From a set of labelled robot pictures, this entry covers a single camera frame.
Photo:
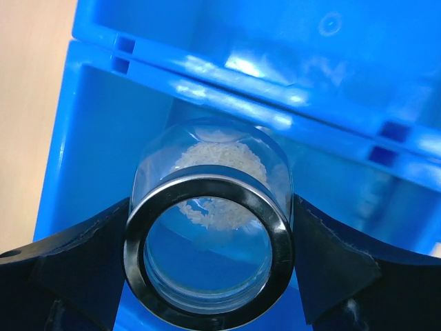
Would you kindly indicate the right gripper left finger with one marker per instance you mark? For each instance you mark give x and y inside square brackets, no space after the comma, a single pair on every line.
[72,280]

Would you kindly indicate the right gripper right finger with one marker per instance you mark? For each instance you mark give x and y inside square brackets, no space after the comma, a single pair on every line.
[351,281]

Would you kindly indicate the large blue divided bin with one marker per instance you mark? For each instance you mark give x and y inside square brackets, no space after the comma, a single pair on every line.
[350,89]

